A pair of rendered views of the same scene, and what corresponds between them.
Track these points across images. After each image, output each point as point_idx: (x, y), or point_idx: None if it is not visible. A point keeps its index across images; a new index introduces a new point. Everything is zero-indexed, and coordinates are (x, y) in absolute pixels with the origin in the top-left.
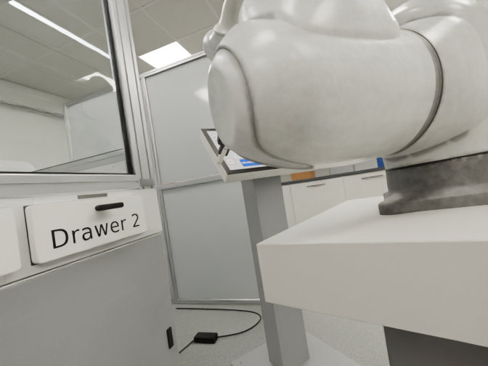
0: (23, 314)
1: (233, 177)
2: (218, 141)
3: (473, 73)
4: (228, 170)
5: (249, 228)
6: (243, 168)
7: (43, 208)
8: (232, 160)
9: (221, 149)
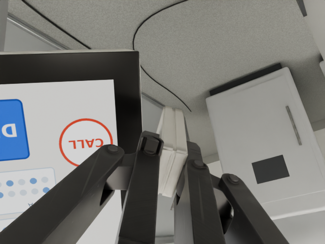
0: None
1: (98, 49)
2: (244, 190)
3: None
4: (124, 79)
5: (5, 10)
6: (28, 81)
7: None
8: (76, 148)
9: (190, 158)
